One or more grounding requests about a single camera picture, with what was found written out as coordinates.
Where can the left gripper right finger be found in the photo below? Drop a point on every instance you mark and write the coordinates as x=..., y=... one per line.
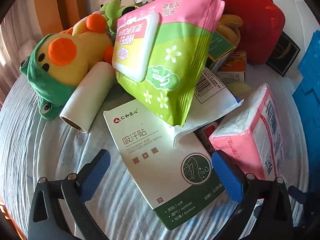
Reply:
x=274, y=220

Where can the yellow duck plush green hood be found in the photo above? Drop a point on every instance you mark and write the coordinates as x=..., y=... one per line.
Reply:
x=60, y=61

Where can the small white medicine bottle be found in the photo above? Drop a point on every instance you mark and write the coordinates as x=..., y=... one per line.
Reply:
x=203, y=135

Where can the green medicine box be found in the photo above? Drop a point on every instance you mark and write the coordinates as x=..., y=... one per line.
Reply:
x=219, y=50

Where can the pink tissue pack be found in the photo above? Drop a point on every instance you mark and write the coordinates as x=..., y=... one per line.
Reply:
x=252, y=135

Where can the pink green wet wipes pack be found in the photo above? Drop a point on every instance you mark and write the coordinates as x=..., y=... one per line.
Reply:
x=158, y=63

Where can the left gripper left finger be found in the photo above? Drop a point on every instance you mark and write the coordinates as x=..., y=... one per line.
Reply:
x=46, y=218

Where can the black gift box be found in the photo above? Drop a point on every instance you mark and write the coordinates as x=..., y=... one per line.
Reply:
x=283, y=55

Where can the light green soft ball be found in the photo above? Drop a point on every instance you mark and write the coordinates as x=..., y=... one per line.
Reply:
x=239, y=89

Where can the blue plastic storage crate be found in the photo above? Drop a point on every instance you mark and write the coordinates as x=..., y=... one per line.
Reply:
x=306, y=97

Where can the orange white small box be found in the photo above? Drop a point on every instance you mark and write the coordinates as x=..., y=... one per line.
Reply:
x=234, y=68

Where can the red handbag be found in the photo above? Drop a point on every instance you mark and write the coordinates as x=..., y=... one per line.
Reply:
x=263, y=23

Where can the white green sweat patch box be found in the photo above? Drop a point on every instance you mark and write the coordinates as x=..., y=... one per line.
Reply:
x=177, y=181

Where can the green frog plush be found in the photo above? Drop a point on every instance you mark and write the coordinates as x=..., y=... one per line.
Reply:
x=112, y=11

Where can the white medical gauze pack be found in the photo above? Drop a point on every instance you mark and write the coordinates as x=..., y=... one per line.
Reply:
x=212, y=100

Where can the white paper roll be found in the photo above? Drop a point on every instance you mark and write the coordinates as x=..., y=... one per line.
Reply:
x=85, y=102

